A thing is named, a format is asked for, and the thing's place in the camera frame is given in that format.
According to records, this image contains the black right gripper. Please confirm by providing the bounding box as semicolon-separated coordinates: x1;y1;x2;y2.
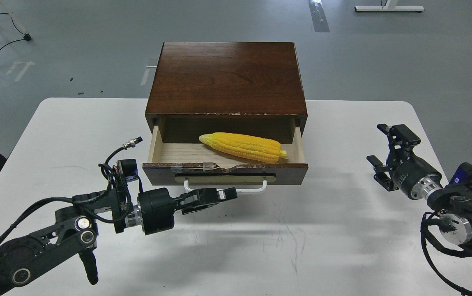
366;123;443;200

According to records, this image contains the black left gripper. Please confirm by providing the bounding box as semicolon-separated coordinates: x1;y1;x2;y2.
138;187;238;235

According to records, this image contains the wooden drawer with white handle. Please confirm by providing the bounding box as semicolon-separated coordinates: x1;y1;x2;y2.
142;125;309;187

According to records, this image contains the yellow corn cob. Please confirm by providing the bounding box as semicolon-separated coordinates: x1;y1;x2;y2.
198;132;287;163

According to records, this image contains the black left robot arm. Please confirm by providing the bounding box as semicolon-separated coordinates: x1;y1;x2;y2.
0;137;237;296

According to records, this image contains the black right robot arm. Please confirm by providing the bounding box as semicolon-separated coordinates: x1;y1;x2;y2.
366;123;472;296

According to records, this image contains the dark wooden drawer cabinet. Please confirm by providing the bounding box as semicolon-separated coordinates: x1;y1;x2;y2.
145;42;308;143

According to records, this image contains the white desk foot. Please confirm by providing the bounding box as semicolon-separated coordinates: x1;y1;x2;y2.
354;0;425;13

